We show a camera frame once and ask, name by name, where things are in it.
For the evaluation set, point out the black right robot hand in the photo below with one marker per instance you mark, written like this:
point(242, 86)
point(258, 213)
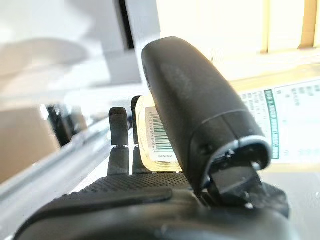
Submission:
point(195, 100)

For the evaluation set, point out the clear bottle of yellow tea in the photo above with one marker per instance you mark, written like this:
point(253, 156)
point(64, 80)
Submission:
point(287, 112)

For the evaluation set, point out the tall drawer cabinet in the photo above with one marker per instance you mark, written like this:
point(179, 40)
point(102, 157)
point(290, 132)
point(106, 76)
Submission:
point(145, 37)

